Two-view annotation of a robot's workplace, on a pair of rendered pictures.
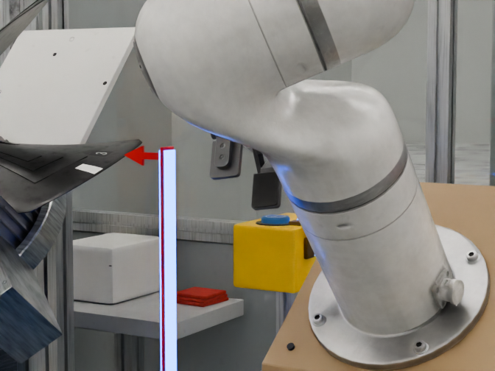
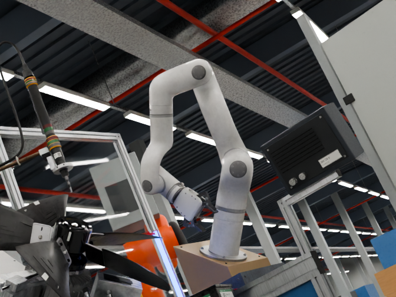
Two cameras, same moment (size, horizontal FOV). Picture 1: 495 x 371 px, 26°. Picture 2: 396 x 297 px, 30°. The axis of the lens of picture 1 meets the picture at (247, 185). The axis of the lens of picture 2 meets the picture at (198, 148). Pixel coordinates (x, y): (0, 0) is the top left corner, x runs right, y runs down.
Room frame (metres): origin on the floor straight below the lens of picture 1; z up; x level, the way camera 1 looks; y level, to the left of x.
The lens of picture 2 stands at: (0.93, 2.77, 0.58)
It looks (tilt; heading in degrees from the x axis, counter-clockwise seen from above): 17 degrees up; 272
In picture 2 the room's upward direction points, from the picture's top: 24 degrees counter-clockwise
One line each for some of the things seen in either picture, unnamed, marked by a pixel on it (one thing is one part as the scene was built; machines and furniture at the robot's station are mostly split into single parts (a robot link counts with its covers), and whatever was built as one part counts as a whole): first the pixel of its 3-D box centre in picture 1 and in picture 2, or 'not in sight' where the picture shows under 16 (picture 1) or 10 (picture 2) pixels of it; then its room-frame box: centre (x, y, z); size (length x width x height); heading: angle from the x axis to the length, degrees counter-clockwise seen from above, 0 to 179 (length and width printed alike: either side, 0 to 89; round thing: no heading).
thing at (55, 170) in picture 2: not in sight; (56, 158); (1.46, 0.40, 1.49); 0.09 x 0.07 x 0.10; 5
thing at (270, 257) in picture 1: (290, 255); not in sight; (1.53, -0.06, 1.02); 0.16 x 0.10 x 0.11; 150
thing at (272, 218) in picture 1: (275, 221); not in sight; (1.49, -0.04, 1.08); 0.04 x 0.04 x 0.02
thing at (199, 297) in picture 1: (199, 296); not in sight; (1.98, 0.09, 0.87); 0.08 x 0.08 x 0.02; 55
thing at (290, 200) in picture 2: not in sight; (309, 188); (0.72, 0.40, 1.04); 0.24 x 0.03 x 0.03; 150
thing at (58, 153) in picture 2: not in sight; (44, 118); (1.45, 0.40, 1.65); 0.04 x 0.04 x 0.46
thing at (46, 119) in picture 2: not in sight; (42, 111); (1.45, 0.40, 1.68); 0.03 x 0.03 x 0.21
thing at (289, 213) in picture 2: not in sight; (294, 225); (0.81, 0.35, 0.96); 0.03 x 0.03 x 0.20; 60
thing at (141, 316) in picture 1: (129, 308); not in sight; (1.99, 0.22, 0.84); 0.36 x 0.24 x 0.03; 60
